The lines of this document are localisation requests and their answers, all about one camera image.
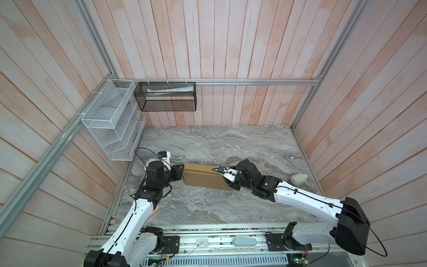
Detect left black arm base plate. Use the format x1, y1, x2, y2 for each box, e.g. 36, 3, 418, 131
151, 235, 180, 254

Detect black wire mesh basket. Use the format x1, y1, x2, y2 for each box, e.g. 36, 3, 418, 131
133, 81, 197, 112

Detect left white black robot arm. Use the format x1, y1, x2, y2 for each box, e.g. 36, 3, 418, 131
83, 160, 184, 267

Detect paper sheet in black basket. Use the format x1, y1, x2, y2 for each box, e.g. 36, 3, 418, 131
146, 86, 195, 97

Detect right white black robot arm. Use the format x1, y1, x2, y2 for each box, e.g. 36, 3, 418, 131
217, 159, 370, 255

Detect aluminium mounting rail frame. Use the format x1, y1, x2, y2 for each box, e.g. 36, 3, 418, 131
140, 222, 367, 267

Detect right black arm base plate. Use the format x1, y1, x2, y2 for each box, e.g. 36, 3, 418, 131
264, 231, 312, 251

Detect white wire mesh shelf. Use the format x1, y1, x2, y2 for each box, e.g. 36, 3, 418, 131
82, 79, 146, 161

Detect small white label box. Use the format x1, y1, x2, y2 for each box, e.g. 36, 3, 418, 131
196, 239, 209, 248

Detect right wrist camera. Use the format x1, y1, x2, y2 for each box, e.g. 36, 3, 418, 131
216, 165, 239, 182

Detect grey oval device on rail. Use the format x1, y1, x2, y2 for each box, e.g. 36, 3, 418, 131
232, 237, 258, 247

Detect brown cardboard box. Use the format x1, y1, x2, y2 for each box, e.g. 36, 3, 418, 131
183, 162, 232, 191

